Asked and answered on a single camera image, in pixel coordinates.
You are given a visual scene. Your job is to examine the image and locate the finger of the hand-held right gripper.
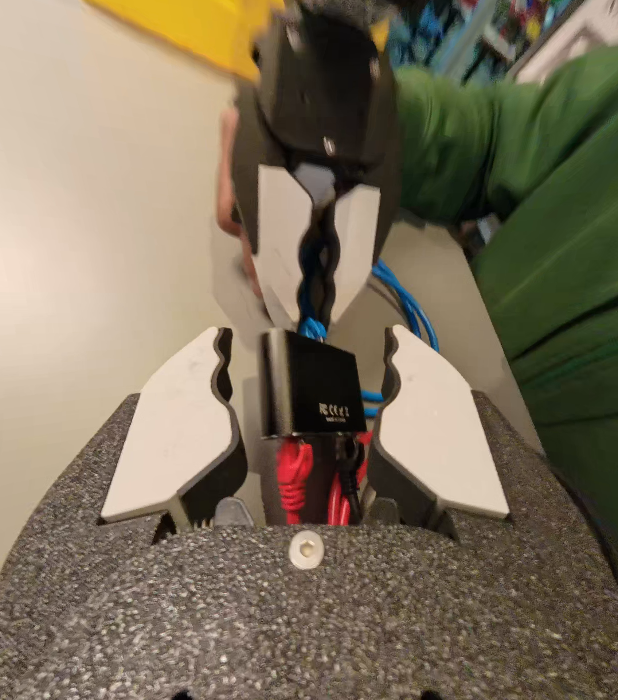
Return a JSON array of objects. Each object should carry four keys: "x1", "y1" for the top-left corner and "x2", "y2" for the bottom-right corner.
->
[
  {"x1": 256, "y1": 164, "x2": 321, "y2": 330},
  {"x1": 325, "y1": 181, "x2": 385, "y2": 328}
]

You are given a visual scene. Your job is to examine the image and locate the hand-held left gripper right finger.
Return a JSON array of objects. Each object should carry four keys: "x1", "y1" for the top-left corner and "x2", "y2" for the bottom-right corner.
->
[{"x1": 364, "y1": 324, "x2": 510, "y2": 521}]

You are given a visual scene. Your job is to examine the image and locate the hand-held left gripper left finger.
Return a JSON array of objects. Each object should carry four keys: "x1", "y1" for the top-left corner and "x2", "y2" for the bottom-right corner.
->
[{"x1": 102, "y1": 326, "x2": 250, "y2": 524}]

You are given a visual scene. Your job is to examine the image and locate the blue ethernet cable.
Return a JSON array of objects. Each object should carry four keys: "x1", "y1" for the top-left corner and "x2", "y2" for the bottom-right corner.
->
[{"x1": 296, "y1": 236, "x2": 441, "y2": 419}]

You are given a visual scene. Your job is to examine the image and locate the black ethernet cable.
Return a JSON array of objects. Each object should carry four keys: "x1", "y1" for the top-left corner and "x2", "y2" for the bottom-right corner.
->
[{"x1": 331, "y1": 436, "x2": 364, "y2": 517}]

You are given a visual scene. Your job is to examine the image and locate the red ethernet cable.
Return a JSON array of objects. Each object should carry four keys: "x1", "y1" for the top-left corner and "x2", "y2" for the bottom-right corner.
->
[{"x1": 274, "y1": 433, "x2": 371, "y2": 528}]

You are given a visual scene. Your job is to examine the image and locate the black ethernet adapter hub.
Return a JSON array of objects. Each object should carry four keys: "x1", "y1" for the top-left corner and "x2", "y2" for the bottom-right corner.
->
[{"x1": 260, "y1": 328, "x2": 369, "y2": 439}]

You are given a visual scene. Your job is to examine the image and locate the yellow plastic bin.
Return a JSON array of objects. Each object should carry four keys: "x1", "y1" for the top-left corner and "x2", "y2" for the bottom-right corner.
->
[{"x1": 85, "y1": 0, "x2": 392, "y2": 84}]

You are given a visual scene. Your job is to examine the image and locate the person's right hand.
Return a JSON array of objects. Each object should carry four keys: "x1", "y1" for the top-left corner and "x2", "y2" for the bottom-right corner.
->
[{"x1": 215, "y1": 102, "x2": 263, "y2": 298}]

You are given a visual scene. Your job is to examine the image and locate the framed printed tag board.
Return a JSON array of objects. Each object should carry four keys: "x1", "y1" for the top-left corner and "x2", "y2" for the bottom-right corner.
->
[{"x1": 506, "y1": 0, "x2": 618, "y2": 85}]

